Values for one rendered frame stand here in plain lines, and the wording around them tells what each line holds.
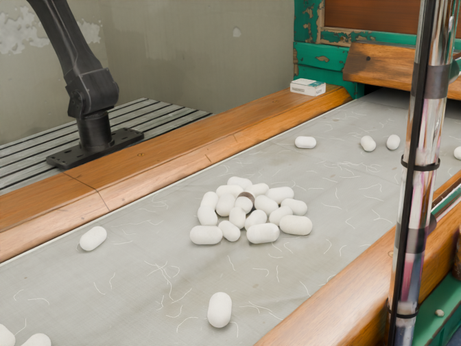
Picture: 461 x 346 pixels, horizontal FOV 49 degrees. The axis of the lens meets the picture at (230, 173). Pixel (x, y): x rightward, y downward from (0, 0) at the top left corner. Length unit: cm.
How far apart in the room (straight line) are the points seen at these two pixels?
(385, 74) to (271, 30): 128
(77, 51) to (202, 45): 150
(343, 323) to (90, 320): 22
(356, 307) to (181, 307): 16
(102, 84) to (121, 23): 190
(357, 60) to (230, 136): 31
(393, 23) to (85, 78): 57
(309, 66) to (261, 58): 115
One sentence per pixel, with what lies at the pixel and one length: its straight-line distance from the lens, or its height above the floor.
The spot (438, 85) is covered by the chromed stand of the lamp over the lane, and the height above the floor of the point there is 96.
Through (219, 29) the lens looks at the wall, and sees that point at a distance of 237.
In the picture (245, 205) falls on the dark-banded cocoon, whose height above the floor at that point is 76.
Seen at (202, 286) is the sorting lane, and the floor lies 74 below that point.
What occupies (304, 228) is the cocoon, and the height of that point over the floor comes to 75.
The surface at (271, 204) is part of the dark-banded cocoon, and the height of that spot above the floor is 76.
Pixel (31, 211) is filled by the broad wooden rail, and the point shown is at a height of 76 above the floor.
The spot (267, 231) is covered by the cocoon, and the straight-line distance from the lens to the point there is 56.
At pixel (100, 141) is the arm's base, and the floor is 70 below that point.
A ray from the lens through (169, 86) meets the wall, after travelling 269.
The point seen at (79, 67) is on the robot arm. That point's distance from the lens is 98.
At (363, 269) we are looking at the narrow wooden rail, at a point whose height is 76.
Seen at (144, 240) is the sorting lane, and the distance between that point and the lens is 59.
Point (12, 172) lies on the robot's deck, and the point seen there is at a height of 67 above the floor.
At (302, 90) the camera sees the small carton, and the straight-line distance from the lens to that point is 100.
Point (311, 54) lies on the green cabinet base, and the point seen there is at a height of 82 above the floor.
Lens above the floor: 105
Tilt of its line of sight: 25 degrees down
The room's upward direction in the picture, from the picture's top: 3 degrees counter-clockwise
